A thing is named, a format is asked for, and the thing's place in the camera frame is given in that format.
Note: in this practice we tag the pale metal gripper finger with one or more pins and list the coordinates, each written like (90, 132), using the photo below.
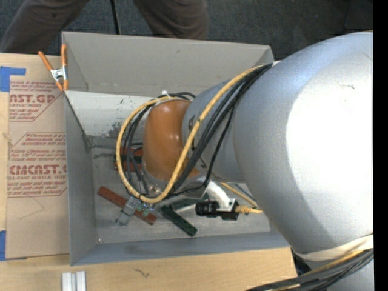
(122, 217)
(131, 209)

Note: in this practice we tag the red-brown flat block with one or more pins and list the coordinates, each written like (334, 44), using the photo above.
(110, 194)
(137, 152)

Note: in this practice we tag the dark green flat block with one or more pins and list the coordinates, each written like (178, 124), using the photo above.
(182, 204)
(182, 225)

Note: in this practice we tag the brown cardboard board red print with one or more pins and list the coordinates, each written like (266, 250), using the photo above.
(36, 217)

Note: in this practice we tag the grey metal bin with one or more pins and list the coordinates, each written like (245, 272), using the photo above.
(151, 59)

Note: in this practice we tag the person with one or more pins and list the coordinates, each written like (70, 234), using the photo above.
(169, 11)

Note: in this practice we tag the black cylinder on white bracket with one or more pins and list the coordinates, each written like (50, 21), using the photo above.
(207, 208)

